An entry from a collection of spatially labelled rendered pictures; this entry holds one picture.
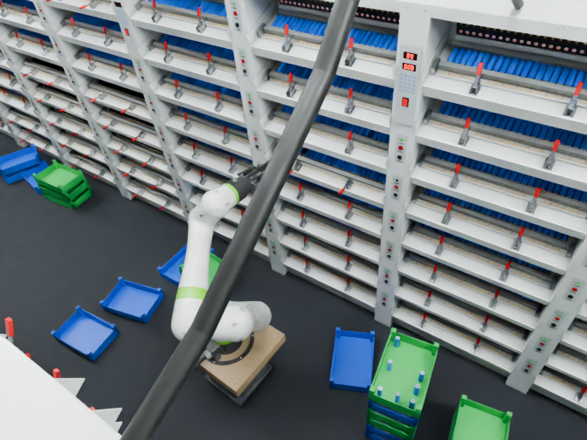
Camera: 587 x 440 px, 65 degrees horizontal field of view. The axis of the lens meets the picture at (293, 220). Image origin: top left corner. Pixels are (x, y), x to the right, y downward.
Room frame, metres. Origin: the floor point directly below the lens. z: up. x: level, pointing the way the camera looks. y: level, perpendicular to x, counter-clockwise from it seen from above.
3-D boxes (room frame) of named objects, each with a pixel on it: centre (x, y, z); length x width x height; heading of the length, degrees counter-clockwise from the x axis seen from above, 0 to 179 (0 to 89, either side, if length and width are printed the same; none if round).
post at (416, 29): (1.42, -0.48, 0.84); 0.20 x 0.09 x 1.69; 142
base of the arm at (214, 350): (1.11, 0.41, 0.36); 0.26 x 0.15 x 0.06; 129
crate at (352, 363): (1.13, -0.22, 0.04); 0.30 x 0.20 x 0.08; 165
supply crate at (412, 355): (0.85, -0.38, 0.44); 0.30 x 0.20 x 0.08; 150
